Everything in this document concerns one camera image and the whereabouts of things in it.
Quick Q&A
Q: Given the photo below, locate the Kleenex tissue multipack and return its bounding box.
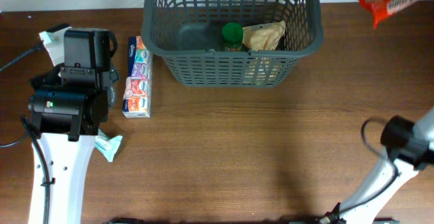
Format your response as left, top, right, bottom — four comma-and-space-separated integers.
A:
122, 36, 153, 118

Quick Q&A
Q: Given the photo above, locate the teal tissue packet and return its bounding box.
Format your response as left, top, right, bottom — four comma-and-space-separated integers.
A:
95, 129, 123, 163

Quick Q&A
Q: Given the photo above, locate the grey plastic shopping basket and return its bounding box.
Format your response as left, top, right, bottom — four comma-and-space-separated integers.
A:
141, 0, 323, 88

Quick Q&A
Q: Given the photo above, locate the green lid Knorr jar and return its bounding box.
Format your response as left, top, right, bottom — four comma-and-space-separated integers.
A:
222, 22, 243, 52

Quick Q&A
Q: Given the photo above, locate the beige snack bag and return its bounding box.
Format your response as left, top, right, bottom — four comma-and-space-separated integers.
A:
241, 20, 287, 84

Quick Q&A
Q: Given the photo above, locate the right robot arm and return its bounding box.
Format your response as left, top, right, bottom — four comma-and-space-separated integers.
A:
316, 110, 433, 224

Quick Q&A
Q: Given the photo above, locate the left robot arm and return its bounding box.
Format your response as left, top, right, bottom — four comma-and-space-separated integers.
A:
22, 24, 119, 223

